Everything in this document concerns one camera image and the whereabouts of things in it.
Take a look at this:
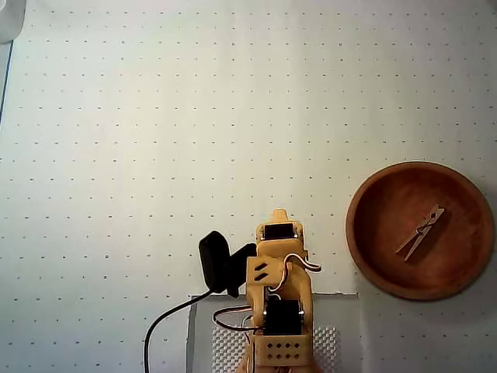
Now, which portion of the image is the yellow gripper with servo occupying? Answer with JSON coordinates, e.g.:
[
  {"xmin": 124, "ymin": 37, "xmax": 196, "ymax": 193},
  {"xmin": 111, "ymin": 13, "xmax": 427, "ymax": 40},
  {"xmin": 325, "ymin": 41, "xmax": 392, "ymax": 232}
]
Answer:
[{"xmin": 254, "ymin": 208, "xmax": 308, "ymax": 262}]

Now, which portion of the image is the wooden clothespin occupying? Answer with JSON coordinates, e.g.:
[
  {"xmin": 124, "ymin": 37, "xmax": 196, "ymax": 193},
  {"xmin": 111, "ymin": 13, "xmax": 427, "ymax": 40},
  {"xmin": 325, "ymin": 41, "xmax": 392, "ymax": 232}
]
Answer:
[{"xmin": 394, "ymin": 204, "xmax": 447, "ymax": 263}]

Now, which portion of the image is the brown wooden bowl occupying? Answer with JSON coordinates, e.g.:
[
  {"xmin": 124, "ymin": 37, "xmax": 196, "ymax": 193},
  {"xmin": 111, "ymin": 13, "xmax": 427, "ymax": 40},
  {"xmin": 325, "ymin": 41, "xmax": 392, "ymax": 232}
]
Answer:
[{"xmin": 345, "ymin": 161, "xmax": 495, "ymax": 302}]

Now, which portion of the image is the white textured mat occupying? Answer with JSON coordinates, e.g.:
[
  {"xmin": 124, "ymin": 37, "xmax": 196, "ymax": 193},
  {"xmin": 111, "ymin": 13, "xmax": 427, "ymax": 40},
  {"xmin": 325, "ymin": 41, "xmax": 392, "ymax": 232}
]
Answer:
[{"xmin": 210, "ymin": 326, "xmax": 339, "ymax": 373}]

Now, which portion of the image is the white blurry object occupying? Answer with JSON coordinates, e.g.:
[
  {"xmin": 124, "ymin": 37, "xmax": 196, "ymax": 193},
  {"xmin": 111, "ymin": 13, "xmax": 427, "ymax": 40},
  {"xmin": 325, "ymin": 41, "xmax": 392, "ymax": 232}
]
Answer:
[{"xmin": 0, "ymin": 0, "xmax": 26, "ymax": 45}]

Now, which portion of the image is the white red servo wire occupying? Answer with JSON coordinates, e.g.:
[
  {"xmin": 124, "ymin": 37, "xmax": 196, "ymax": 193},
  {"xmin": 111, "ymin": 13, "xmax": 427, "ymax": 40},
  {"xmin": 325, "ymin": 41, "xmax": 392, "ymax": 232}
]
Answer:
[
  {"xmin": 212, "ymin": 305, "xmax": 269, "ymax": 334},
  {"xmin": 280, "ymin": 253, "xmax": 324, "ymax": 292}
]

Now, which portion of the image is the black webcam with mount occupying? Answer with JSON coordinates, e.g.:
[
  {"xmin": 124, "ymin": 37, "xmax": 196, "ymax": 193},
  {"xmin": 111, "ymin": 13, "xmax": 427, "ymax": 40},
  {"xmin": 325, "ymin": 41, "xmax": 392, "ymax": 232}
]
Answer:
[{"xmin": 197, "ymin": 230, "xmax": 259, "ymax": 299}]

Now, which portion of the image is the grey base plate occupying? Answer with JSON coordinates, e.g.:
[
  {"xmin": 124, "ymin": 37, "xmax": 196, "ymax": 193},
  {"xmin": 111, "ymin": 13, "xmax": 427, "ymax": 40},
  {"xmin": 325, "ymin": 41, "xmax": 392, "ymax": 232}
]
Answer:
[{"xmin": 187, "ymin": 291, "xmax": 360, "ymax": 373}]

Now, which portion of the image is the black webcam cable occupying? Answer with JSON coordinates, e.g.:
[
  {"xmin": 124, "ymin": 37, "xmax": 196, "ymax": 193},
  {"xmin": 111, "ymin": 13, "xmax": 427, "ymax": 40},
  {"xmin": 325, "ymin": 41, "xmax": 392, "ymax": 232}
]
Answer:
[{"xmin": 144, "ymin": 289, "xmax": 218, "ymax": 373}]

